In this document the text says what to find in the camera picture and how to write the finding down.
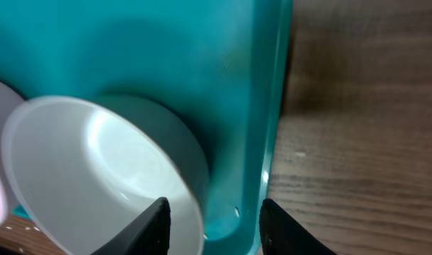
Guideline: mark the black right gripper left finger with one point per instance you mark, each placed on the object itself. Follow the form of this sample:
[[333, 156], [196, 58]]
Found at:
[[147, 234]]

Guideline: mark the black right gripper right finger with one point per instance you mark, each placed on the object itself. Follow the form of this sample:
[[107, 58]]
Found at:
[[283, 235]]

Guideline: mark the grey small bowl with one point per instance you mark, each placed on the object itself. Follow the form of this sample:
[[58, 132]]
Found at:
[[85, 170]]

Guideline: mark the teal plastic tray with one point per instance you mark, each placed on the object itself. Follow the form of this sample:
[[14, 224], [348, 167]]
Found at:
[[217, 64]]

